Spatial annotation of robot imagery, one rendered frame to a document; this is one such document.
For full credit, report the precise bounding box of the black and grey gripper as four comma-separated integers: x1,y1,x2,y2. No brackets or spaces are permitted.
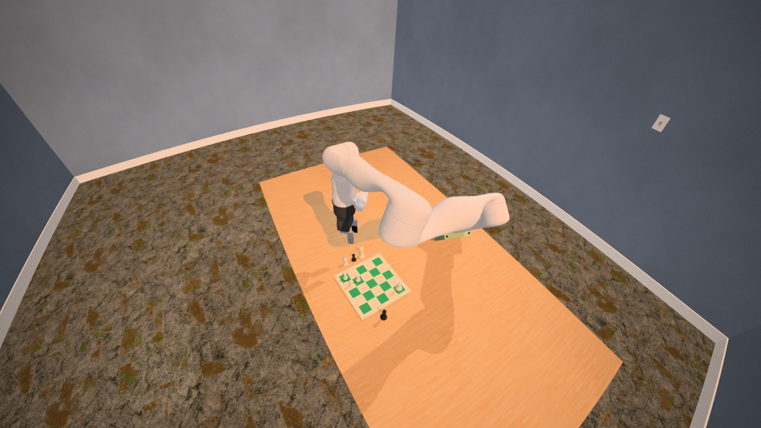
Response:
332,190,368,244

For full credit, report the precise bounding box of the green and cream chessboard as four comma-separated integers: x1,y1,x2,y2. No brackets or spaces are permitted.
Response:
334,253,411,320

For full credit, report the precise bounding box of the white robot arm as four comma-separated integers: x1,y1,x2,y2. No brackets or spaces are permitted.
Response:
322,142,510,248

